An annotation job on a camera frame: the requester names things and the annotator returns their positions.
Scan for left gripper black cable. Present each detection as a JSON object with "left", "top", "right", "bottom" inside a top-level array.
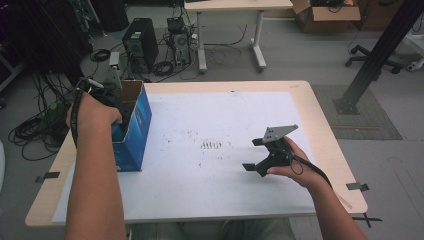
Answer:
[{"left": 70, "top": 78, "right": 85, "bottom": 148}]

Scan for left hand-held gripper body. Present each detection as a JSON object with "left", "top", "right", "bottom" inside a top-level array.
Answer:
[{"left": 78, "top": 66, "right": 131, "bottom": 129}]

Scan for black tape strip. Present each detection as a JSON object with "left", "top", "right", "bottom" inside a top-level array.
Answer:
[
  {"left": 34, "top": 171, "right": 61, "bottom": 184},
  {"left": 345, "top": 181, "right": 371, "bottom": 193}
]

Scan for black metal post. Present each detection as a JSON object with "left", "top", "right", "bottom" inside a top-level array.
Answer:
[{"left": 332, "top": 0, "right": 424, "bottom": 116}]

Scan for closed brown cardboard box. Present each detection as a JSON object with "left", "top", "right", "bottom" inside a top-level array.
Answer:
[{"left": 352, "top": 0, "right": 408, "bottom": 33}]

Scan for small white device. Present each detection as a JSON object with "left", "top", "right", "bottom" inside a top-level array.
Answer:
[{"left": 108, "top": 51, "right": 121, "bottom": 69}]

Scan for open brown cardboard box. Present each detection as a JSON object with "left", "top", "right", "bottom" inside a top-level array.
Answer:
[{"left": 290, "top": 0, "right": 362, "bottom": 34}]

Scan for black computer tower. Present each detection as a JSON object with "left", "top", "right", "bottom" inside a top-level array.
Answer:
[{"left": 121, "top": 17, "right": 160, "bottom": 69}]

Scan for small coil of black cable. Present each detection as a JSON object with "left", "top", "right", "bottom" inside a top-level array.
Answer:
[{"left": 89, "top": 48, "right": 112, "bottom": 63}]

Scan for thick coil of black cable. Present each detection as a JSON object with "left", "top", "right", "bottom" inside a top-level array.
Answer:
[{"left": 152, "top": 60, "right": 175, "bottom": 77}]

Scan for person's left hand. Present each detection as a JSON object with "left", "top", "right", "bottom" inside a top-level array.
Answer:
[{"left": 65, "top": 92, "right": 124, "bottom": 135}]

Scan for white paper sheet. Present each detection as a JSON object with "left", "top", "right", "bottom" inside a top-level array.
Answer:
[{"left": 51, "top": 91, "right": 318, "bottom": 224}]

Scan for black tape cross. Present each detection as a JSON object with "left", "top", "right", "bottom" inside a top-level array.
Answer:
[{"left": 351, "top": 212, "right": 383, "bottom": 229}]

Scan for white desk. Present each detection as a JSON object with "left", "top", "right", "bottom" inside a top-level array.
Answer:
[{"left": 183, "top": 0, "right": 294, "bottom": 74}]

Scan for grey floor mat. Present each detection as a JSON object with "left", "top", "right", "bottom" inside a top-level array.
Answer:
[{"left": 311, "top": 84, "right": 404, "bottom": 141}]

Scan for open computer case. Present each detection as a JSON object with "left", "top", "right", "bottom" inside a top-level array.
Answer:
[{"left": 165, "top": 16, "right": 193, "bottom": 67}]

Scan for person's right hand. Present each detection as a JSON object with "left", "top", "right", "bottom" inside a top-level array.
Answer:
[{"left": 266, "top": 135, "right": 330, "bottom": 191}]

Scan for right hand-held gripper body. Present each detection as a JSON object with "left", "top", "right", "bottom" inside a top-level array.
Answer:
[{"left": 255, "top": 124, "right": 300, "bottom": 178}]

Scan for blue cardboard box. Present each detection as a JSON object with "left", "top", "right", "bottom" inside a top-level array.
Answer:
[{"left": 110, "top": 79, "right": 153, "bottom": 173}]

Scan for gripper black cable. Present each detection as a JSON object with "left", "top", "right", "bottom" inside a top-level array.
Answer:
[
  {"left": 289, "top": 151, "right": 334, "bottom": 190},
  {"left": 70, "top": 78, "right": 85, "bottom": 148}
]

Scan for bundle of black cables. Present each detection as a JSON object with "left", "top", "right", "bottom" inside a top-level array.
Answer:
[{"left": 8, "top": 71, "right": 83, "bottom": 162}]

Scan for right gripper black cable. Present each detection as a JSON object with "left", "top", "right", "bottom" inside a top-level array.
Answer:
[{"left": 289, "top": 151, "right": 334, "bottom": 190}]

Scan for office chair base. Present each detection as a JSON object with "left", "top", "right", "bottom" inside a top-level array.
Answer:
[{"left": 344, "top": 44, "right": 405, "bottom": 75}]

